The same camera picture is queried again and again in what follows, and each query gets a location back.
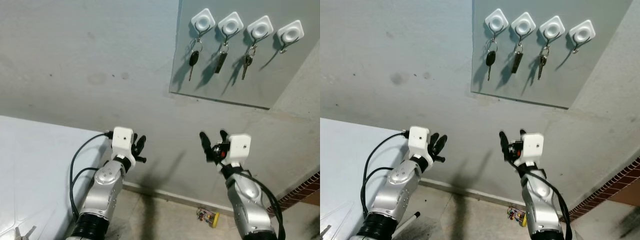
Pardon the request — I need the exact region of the small colourful floor item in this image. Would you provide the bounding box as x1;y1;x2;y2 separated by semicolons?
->
506;206;529;227
196;207;220;229

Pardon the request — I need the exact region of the dark oblong key fob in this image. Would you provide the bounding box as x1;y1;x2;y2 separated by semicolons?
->
214;42;230;75
511;42;525;75

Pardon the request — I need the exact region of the white rod with black tip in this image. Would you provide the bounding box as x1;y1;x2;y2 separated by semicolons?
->
394;212;421;237

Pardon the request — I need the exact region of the small metal key bunch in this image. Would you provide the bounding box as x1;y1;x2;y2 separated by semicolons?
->
241;45;258;81
536;46;551;81

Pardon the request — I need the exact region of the black head car key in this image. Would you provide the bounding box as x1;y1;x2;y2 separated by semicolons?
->
188;40;204;82
485;40;499;82

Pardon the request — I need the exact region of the red brick strip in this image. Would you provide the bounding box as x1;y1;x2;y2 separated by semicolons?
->
567;156;640;222
274;172;321;214

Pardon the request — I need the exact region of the white table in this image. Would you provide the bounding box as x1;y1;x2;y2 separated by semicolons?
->
320;118;416;232
0;115;113;240

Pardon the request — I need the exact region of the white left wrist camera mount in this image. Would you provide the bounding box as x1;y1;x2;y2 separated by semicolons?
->
408;126;434;166
111;126;137;167

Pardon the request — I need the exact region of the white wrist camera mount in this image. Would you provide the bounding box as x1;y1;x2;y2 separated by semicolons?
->
111;126;137;167
408;126;434;166
520;132;544;166
227;133;252;166

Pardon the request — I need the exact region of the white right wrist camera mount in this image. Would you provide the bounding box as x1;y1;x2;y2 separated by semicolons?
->
227;133;252;166
520;132;544;166

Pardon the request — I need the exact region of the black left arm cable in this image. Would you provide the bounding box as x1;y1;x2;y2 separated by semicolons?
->
69;131;115;222
360;130;412;219

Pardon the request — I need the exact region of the grey wall board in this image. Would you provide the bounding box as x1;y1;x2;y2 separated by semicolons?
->
169;0;321;110
470;0;634;110

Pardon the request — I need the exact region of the white square wall hook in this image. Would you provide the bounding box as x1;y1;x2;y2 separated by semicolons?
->
484;8;510;42
217;12;245;46
246;15;275;49
190;8;217;42
510;12;537;46
568;20;596;54
276;20;305;54
538;15;566;49

